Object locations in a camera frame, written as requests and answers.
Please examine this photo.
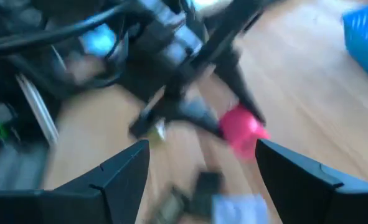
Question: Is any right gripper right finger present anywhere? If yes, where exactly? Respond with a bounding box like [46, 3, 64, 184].
[255, 138, 351, 224]

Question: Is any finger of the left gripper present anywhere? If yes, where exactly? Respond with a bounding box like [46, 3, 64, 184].
[158, 99, 225, 138]
[211, 49, 267, 125]

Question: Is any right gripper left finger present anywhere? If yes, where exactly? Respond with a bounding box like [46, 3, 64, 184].
[54, 139, 150, 224]

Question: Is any green white charger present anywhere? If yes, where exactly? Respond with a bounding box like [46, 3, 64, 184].
[146, 119, 167, 147]

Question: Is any pink block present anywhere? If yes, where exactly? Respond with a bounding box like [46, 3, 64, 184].
[219, 104, 270, 159]

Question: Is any lilac box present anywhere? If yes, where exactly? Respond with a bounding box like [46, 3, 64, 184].
[211, 194, 270, 224]

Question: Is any blue plastic bin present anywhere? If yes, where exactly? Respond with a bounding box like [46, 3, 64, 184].
[341, 1, 368, 85]

